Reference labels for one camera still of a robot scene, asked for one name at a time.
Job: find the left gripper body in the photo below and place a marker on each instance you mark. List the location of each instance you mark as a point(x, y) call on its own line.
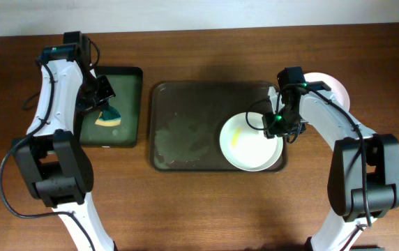
point(95, 93)

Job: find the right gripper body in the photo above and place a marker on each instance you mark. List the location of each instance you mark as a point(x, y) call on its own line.
point(288, 124)

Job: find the green and yellow sponge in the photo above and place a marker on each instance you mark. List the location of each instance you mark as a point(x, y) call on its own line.
point(109, 117)

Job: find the white plate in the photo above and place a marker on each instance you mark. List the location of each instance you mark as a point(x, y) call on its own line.
point(245, 146)
point(336, 86)

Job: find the white top plate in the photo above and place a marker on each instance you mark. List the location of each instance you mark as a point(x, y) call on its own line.
point(336, 86)

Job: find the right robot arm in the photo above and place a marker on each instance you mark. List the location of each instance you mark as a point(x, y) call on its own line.
point(363, 183)

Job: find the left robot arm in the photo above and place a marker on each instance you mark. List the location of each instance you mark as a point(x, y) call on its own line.
point(51, 160)

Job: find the black rectangular sponge tray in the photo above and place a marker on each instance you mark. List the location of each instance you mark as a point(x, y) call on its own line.
point(127, 85)

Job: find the dark brown serving tray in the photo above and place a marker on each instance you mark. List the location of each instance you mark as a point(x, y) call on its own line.
point(187, 117)

